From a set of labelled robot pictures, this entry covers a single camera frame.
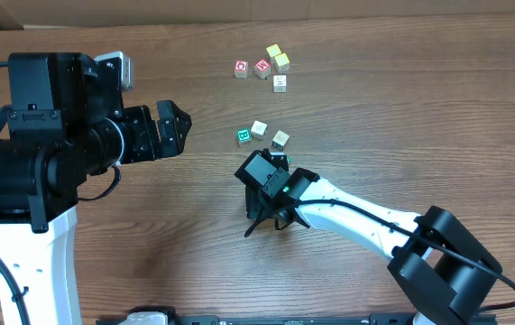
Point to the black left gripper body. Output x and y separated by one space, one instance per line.
147 135

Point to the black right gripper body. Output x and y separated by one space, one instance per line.
257 208

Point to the red Y wooden block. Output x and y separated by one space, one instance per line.
279 141

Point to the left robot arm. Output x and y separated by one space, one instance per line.
66 122

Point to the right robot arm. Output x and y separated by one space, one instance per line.
445 272

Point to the green letter B block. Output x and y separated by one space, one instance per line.
244 136

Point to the red apple picture block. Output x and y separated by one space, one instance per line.
241 69

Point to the blue X wooden block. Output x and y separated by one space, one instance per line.
279 83

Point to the red letter M block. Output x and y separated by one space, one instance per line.
262 68

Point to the yellow front wooden block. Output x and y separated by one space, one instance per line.
282 62

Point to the yellow wooden block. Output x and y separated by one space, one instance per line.
282 62
273 51

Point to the yellow rear wooden block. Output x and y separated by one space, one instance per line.
273 51

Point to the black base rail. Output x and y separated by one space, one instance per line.
168 315

